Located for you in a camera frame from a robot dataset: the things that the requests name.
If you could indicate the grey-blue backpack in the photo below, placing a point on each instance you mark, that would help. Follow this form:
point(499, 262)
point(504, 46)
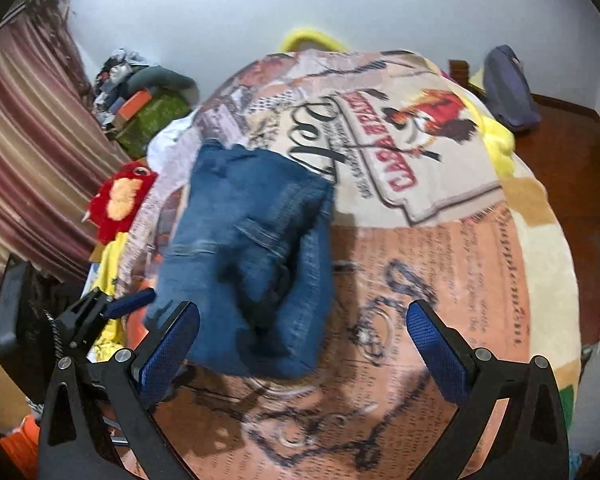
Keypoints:
point(510, 90)

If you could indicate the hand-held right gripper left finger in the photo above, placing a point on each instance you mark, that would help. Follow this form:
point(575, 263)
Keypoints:
point(172, 350)

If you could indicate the red plush toy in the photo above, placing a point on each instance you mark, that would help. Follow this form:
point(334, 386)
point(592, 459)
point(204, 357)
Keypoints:
point(120, 200)

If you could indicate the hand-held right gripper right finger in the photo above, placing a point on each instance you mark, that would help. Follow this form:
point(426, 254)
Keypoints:
point(437, 355)

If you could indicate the blue denim garment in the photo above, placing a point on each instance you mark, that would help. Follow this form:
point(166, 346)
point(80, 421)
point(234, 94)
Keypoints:
point(240, 240)

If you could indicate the white board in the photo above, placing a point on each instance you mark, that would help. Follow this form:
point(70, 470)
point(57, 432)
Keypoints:
point(597, 390)

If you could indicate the pale yellow cloth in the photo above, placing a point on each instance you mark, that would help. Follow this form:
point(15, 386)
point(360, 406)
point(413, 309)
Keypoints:
point(477, 82)

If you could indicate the white cloth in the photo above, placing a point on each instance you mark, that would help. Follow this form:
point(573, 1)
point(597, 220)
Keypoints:
point(172, 145)

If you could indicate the grey-green cushion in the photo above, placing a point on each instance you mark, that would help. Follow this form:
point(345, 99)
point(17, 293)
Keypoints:
point(165, 82)

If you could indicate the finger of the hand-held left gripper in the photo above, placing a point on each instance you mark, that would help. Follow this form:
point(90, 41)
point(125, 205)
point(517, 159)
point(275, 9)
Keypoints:
point(130, 302)

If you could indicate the wooden chair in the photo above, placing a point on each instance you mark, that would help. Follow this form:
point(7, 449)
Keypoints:
point(457, 72)

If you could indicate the orange box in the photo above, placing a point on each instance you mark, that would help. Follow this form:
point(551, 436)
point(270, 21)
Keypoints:
point(135, 104)

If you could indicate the orange cloth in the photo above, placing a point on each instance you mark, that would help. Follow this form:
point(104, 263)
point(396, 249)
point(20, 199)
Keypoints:
point(22, 445)

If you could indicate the printed blanket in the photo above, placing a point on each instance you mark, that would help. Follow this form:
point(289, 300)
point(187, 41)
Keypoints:
point(430, 260)

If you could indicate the striped curtain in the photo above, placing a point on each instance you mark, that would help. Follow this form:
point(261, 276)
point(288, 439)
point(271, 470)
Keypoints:
point(30, 160)

